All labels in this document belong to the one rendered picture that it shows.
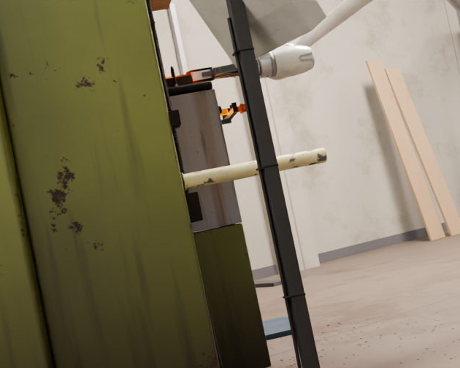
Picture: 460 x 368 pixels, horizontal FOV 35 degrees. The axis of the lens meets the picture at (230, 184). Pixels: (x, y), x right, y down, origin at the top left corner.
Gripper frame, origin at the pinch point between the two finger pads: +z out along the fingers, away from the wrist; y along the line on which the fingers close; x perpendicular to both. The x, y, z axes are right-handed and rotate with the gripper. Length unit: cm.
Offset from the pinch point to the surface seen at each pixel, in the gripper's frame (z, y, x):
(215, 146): 2.8, -16.0, -26.9
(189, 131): 10.3, -16.0, -20.7
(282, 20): -13, -66, -2
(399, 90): -232, 345, 30
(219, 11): 0, -51, 7
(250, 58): -3, -60, -10
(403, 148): -216, 328, -21
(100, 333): 50, -45, -74
